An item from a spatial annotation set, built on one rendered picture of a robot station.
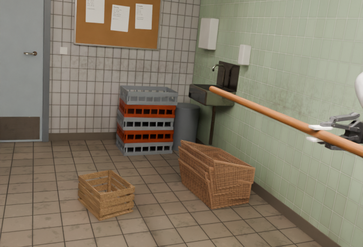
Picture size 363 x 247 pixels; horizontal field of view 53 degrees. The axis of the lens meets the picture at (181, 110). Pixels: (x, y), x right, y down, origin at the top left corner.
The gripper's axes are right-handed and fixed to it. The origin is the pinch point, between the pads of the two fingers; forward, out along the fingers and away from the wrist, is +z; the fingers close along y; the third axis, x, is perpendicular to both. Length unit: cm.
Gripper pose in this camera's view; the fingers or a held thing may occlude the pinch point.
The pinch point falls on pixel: (319, 133)
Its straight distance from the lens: 119.8
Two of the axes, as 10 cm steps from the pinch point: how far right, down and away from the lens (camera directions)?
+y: -0.9, 9.7, 2.1
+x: -3.5, -2.3, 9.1
